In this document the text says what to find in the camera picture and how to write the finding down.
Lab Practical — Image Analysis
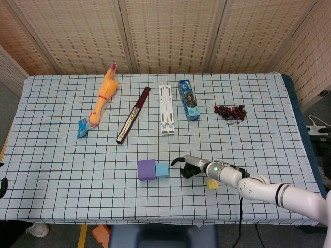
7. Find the dark trouser leg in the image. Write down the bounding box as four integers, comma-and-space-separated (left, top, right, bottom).
0, 220, 34, 248

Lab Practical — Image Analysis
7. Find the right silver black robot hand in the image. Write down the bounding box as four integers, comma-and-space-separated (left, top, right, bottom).
170, 154, 210, 179

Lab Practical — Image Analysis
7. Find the black equipment beside table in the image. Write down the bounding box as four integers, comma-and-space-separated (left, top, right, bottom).
310, 134, 331, 189

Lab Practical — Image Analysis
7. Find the light blue checkered tablecloth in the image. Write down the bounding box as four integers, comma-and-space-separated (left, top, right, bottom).
0, 73, 328, 225

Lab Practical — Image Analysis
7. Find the dark red grape bunch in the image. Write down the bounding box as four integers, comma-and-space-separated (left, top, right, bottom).
214, 104, 247, 126

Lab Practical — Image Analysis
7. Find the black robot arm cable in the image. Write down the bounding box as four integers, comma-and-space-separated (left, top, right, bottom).
237, 197, 244, 248

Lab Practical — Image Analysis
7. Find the yellow rubber chicken toy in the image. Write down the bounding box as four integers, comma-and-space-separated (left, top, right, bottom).
88, 63, 119, 129

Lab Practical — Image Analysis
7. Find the large purple cube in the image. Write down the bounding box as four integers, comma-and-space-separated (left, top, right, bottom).
137, 159, 157, 181

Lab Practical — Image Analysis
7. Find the black floor cable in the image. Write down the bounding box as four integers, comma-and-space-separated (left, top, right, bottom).
255, 223, 262, 248

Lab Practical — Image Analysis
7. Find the dark blue table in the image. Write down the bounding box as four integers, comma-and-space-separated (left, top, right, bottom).
280, 74, 327, 199

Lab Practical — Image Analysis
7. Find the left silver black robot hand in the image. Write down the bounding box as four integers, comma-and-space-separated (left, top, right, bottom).
0, 162, 8, 199

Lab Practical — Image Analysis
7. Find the dark red folded fan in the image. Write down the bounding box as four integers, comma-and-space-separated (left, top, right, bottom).
116, 86, 152, 145

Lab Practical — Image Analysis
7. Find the white folding laptop stand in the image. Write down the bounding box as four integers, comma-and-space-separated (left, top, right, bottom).
158, 84, 178, 136

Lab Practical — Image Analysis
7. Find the small blue packet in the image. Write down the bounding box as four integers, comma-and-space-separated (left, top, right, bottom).
77, 116, 90, 140

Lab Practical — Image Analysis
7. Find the blue cookie box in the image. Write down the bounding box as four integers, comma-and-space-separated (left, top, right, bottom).
177, 79, 201, 122

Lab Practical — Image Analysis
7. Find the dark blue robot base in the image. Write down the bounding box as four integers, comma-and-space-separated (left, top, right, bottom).
108, 224, 219, 248

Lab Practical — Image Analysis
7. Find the white sneaker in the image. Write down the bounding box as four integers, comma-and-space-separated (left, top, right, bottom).
25, 223, 50, 238

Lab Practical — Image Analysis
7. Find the pale woven screen panel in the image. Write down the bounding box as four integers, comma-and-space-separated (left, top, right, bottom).
0, 45, 31, 98

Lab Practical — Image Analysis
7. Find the light blue cube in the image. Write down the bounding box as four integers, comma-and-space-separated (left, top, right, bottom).
155, 163, 170, 179

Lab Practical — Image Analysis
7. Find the beige woven folding screen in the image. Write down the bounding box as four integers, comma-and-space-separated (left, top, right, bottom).
0, 0, 331, 112

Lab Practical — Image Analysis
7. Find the white power strip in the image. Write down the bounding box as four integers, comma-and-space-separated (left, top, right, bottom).
306, 125, 331, 136

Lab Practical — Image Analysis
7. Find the orange block on floor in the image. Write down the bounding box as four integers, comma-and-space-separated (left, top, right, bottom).
92, 224, 111, 245

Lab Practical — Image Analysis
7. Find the white power cable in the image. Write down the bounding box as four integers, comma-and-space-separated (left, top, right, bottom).
309, 115, 325, 127

